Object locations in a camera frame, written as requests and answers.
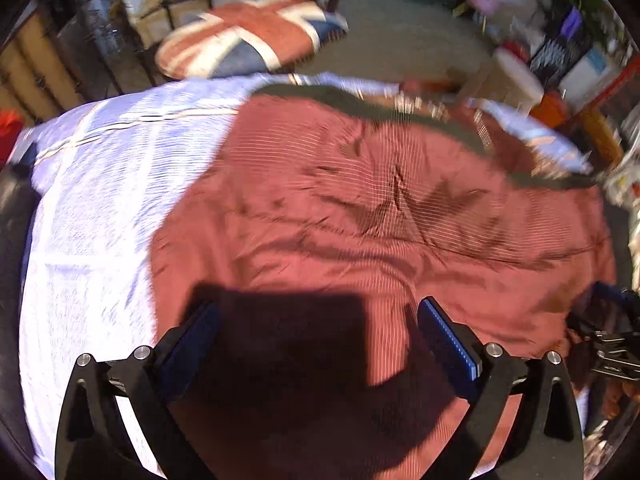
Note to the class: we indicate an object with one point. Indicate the flag print cushion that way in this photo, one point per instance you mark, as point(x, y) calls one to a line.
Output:
point(250, 35)

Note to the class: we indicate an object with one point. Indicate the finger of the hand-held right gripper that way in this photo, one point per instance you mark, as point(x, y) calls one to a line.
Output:
point(615, 350)
point(617, 294)

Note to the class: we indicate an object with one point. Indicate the orange bucket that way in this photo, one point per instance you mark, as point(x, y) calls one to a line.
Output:
point(550, 107)

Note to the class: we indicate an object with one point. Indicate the maroon padded jacket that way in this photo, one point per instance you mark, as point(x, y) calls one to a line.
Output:
point(350, 240)

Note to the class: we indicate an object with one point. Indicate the red padded jacket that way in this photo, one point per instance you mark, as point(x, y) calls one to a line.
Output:
point(9, 132)

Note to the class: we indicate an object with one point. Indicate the orange patterned cloth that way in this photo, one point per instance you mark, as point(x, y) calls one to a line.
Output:
point(595, 375)

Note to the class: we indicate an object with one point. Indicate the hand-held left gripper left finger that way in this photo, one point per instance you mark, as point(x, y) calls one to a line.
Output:
point(192, 345)

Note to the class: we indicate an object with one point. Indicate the wooden cabinet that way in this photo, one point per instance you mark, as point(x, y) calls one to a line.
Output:
point(35, 65)

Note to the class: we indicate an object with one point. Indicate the black quilted jacket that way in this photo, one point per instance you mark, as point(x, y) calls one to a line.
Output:
point(15, 205)

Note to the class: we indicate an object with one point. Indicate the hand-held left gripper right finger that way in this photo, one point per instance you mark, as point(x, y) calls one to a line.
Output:
point(447, 345)

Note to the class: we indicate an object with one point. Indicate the blue checked bedsheet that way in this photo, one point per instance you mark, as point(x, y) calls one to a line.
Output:
point(95, 235)

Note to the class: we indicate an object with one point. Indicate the round white stool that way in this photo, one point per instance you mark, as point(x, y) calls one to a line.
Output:
point(515, 80)

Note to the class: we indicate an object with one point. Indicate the pink stool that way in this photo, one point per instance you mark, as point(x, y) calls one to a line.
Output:
point(482, 0)

